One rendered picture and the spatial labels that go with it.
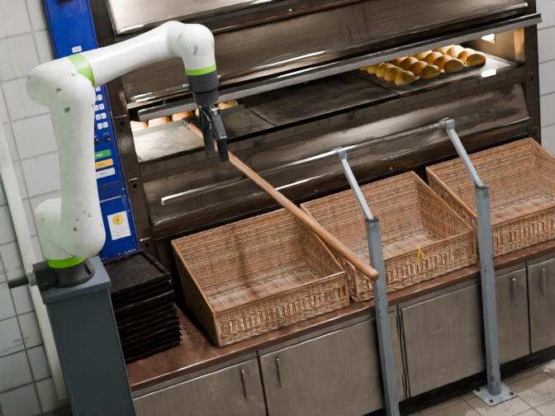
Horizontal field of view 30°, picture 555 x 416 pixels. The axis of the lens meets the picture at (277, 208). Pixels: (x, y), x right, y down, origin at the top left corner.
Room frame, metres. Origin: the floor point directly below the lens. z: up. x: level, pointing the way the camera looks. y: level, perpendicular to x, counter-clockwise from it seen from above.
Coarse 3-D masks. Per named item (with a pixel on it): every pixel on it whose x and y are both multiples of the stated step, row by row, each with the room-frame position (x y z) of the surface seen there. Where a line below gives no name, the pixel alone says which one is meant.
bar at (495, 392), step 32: (416, 128) 3.84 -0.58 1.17; (448, 128) 3.87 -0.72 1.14; (320, 160) 3.69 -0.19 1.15; (192, 192) 3.52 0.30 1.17; (480, 192) 3.66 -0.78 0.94; (480, 224) 3.68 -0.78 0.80; (480, 256) 3.69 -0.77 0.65; (384, 288) 3.51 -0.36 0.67; (384, 320) 3.51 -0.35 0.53; (384, 352) 3.50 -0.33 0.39; (384, 384) 3.53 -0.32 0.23
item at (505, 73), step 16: (464, 80) 4.35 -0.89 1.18; (480, 80) 4.36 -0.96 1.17; (496, 80) 4.39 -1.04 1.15; (400, 96) 4.26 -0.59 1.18; (416, 96) 4.25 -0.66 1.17; (432, 96) 4.28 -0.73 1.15; (336, 112) 4.16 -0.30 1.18; (352, 112) 4.15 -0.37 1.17; (368, 112) 4.18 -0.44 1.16; (272, 128) 4.08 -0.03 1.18; (288, 128) 4.05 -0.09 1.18; (304, 128) 4.08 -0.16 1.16; (320, 128) 4.10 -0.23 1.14; (240, 144) 3.98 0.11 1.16; (256, 144) 4.00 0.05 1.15; (160, 160) 3.88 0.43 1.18; (176, 160) 3.89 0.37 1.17; (192, 160) 3.91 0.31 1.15
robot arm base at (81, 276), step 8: (32, 264) 2.87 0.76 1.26; (40, 264) 2.86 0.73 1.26; (80, 264) 2.83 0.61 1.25; (88, 264) 2.86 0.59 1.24; (32, 272) 2.83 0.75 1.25; (40, 272) 2.81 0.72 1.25; (48, 272) 2.82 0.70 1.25; (56, 272) 2.82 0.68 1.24; (64, 272) 2.81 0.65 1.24; (72, 272) 2.81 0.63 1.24; (80, 272) 2.82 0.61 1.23; (88, 272) 2.85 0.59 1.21; (16, 280) 2.81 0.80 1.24; (24, 280) 2.81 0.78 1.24; (32, 280) 2.81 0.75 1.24; (40, 280) 2.81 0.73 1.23; (48, 280) 2.81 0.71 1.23; (56, 280) 2.82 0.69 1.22; (64, 280) 2.80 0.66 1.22; (72, 280) 2.80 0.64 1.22; (80, 280) 2.81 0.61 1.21; (88, 280) 2.83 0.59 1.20; (8, 288) 2.80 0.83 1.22; (40, 288) 2.79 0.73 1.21; (48, 288) 2.80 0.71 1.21
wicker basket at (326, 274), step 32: (256, 224) 3.94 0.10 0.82; (192, 256) 3.83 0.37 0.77; (224, 256) 3.86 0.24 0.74; (256, 256) 3.90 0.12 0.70; (288, 256) 3.94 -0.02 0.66; (320, 256) 3.77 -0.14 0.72; (192, 288) 3.61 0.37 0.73; (256, 288) 3.82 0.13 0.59; (288, 288) 3.50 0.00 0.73; (320, 288) 3.54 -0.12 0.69; (224, 320) 3.41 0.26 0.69; (256, 320) 3.55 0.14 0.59; (288, 320) 3.51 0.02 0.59
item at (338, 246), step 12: (240, 168) 3.61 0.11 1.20; (252, 180) 3.49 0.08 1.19; (276, 192) 3.30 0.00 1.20; (288, 204) 3.19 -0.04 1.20; (300, 216) 3.08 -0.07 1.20; (312, 228) 2.98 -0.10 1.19; (324, 240) 2.90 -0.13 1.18; (336, 240) 2.85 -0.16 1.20; (348, 252) 2.76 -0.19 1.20; (360, 264) 2.67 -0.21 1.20; (372, 276) 2.60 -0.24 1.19
